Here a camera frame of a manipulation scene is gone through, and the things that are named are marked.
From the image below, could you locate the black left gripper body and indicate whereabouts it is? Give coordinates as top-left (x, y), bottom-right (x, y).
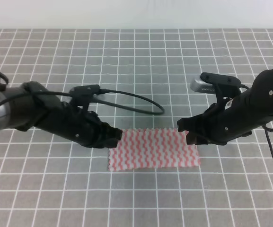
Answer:
top-left (41, 102), bottom-right (109, 148)

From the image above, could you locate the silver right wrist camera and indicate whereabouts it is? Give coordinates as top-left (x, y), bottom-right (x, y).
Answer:
top-left (190, 72), bottom-right (242, 100)

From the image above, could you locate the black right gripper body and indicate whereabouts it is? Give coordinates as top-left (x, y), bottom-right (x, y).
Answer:
top-left (192, 94), bottom-right (255, 145)

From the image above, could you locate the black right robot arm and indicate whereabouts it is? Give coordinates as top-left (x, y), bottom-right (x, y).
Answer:
top-left (177, 69), bottom-right (273, 145)

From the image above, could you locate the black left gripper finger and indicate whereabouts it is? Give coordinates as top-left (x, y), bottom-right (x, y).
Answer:
top-left (103, 122), bottom-right (123, 140)
top-left (96, 138), bottom-right (118, 148)

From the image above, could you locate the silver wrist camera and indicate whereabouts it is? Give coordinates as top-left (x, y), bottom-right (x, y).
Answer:
top-left (190, 72), bottom-right (242, 100)
top-left (69, 85), bottom-right (100, 109)

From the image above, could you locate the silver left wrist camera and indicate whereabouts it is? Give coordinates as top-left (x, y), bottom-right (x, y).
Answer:
top-left (69, 85), bottom-right (100, 109)

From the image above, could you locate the pink white wavy striped towel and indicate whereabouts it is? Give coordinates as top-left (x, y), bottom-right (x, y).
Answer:
top-left (108, 128), bottom-right (200, 172)

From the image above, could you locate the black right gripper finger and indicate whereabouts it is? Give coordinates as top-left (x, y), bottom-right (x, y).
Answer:
top-left (186, 132), bottom-right (209, 145)
top-left (177, 117), bottom-right (197, 132)

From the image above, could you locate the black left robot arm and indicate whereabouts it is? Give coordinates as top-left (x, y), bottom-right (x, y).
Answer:
top-left (0, 72), bottom-right (123, 148)

